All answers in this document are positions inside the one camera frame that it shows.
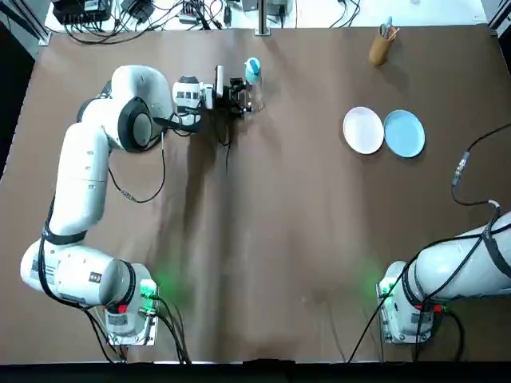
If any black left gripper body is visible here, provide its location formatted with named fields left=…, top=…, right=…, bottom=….
left=223, top=84, right=239, bottom=112

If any clear glass jar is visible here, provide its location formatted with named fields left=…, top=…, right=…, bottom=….
left=238, top=75, right=267, bottom=116

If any light-blue jar lid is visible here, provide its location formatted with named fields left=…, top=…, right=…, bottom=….
left=244, top=57, right=263, bottom=84

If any usb hub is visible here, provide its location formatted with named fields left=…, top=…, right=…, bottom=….
left=178, top=4, right=201, bottom=26

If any pink plate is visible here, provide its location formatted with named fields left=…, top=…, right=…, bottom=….
left=343, top=105, right=386, bottom=156

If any black power adapter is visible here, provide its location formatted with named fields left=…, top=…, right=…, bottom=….
left=119, top=0, right=156, bottom=22

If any brown cup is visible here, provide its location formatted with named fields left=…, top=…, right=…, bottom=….
left=367, top=28, right=394, bottom=67

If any blue plate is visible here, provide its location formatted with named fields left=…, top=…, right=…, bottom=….
left=382, top=109, right=426, bottom=159

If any black computer box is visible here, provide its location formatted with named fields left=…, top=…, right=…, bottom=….
left=51, top=0, right=113, bottom=24

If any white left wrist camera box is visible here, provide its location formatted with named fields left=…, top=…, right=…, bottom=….
left=214, top=64, right=225, bottom=110

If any aluminium frame post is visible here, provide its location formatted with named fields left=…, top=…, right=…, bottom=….
left=487, top=0, right=511, bottom=39
left=256, top=0, right=273, bottom=38
left=0, top=6, right=53, bottom=45

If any black cable with silver connector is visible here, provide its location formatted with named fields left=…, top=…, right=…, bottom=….
left=107, top=135, right=168, bottom=204
left=450, top=122, right=511, bottom=208

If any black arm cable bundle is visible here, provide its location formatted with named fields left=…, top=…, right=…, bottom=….
left=347, top=223, right=500, bottom=364
left=39, top=195, right=192, bottom=365

